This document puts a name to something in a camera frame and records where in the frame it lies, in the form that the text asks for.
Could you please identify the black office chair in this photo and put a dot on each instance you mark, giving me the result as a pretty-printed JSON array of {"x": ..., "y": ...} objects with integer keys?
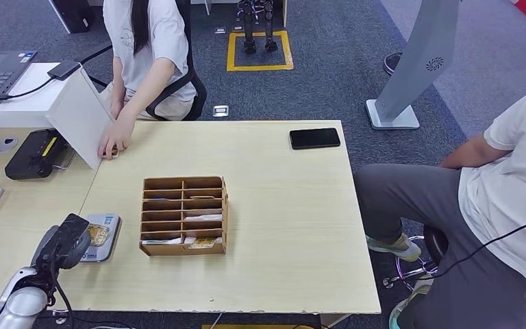
[{"x": 198, "y": 97}]

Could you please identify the black stool chrome base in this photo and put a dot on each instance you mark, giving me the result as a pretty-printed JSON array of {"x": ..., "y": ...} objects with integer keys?
[{"x": 435, "y": 243}]

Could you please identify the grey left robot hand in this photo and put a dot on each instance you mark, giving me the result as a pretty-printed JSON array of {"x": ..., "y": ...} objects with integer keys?
[{"x": 78, "y": 256}]

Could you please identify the black desktop device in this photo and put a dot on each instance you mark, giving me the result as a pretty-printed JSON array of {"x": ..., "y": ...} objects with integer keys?
[{"x": 31, "y": 156}]

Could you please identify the black round base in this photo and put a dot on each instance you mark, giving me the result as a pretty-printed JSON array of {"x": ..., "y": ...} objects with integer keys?
[{"x": 391, "y": 63}]

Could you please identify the person's left forearm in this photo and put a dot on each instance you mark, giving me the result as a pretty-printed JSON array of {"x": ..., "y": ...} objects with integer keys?
[{"x": 149, "y": 88}]

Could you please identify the yellow floor tape square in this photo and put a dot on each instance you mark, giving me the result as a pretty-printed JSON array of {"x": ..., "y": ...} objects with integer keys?
[{"x": 258, "y": 68}]

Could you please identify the white black humanoid robot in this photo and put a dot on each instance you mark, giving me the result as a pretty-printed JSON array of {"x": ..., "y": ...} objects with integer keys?
[{"x": 249, "y": 22}]

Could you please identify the person's left hand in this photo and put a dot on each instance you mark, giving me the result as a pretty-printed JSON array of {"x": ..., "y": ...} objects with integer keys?
[{"x": 118, "y": 134}]

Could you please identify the black smartphone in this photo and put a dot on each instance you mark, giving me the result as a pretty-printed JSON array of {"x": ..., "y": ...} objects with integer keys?
[{"x": 315, "y": 138}]

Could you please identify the grey card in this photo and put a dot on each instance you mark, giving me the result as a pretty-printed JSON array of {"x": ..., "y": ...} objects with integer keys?
[{"x": 203, "y": 197}]

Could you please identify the grey desk grommet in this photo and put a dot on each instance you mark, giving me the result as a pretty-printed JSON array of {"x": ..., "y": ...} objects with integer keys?
[{"x": 7, "y": 144}]

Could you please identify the metal floor socket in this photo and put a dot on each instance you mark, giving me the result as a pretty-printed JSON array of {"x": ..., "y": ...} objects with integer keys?
[
  {"x": 220, "y": 30},
  {"x": 220, "y": 111}
]

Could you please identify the white counter partition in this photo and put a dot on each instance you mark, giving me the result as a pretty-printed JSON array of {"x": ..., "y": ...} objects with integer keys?
[{"x": 81, "y": 122}]

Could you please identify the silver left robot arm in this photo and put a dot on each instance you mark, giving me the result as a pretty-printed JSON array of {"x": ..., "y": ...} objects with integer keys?
[{"x": 22, "y": 304}]

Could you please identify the yellow floor tape line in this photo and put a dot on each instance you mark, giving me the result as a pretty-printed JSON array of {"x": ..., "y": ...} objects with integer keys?
[{"x": 254, "y": 327}]

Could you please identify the grey kiosk stand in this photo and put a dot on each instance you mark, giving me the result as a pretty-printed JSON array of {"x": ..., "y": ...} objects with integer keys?
[{"x": 419, "y": 59}]

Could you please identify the wooden card organizer box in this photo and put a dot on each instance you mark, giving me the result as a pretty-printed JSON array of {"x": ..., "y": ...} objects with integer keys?
[{"x": 183, "y": 213}]

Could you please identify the person's right forearm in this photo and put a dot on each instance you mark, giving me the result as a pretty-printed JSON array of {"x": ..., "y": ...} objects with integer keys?
[{"x": 118, "y": 86}]

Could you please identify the black power adapter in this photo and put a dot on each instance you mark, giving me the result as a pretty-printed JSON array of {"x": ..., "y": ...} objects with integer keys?
[{"x": 63, "y": 69}]

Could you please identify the black cabinet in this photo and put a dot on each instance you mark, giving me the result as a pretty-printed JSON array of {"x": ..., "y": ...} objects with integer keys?
[{"x": 72, "y": 13}]

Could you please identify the seated person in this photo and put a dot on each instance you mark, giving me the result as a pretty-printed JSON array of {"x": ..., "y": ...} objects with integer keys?
[
  {"x": 154, "y": 41},
  {"x": 503, "y": 190}
]

